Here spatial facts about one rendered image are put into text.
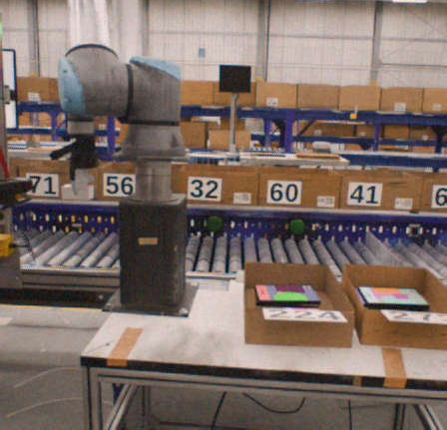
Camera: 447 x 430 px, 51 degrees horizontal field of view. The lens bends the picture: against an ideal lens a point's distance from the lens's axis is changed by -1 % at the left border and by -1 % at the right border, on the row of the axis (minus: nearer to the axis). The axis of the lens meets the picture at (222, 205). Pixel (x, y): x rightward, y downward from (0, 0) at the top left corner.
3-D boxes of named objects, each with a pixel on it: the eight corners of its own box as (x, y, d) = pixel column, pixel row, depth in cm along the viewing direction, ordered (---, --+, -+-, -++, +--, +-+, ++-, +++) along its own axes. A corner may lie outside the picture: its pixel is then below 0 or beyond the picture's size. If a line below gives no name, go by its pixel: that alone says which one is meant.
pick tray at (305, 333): (243, 344, 123) (244, 308, 121) (242, 289, 160) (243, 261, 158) (352, 348, 122) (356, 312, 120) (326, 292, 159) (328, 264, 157)
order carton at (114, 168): (97, 203, 231) (97, 168, 227) (113, 192, 260) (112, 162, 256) (177, 205, 230) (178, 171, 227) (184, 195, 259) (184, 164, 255)
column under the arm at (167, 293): (188, 317, 137) (190, 207, 131) (101, 311, 139) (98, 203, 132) (200, 285, 163) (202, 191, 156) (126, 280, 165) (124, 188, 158)
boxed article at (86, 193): (89, 200, 167) (89, 188, 166) (61, 199, 167) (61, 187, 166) (93, 197, 173) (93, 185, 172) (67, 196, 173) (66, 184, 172)
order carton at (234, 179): (177, 205, 230) (177, 171, 227) (183, 195, 259) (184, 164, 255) (257, 208, 229) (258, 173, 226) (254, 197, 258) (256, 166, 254)
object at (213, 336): (79, 366, 115) (79, 355, 114) (139, 282, 172) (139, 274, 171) (501, 395, 108) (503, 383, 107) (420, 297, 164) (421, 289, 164)
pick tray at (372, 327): (359, 345, 124) (363, 309, 122) (339, 290, 161) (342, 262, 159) (470, 352, 121) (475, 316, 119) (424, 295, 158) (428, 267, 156)
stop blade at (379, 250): (396, 283, 179) (398, 260, 177) (364, 248, 224) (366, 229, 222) (397, 283, 179) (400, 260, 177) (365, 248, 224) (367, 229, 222)
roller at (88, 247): (58, 277, 179) (57, 265, 178) (97, 240, 230) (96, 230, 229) (71, 278, 179) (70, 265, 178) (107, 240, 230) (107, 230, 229)
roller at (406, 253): (435, 291, 176) (437, 279, 175) (391, 250, 227) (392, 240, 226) (448, 292, 176) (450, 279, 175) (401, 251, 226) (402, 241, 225)
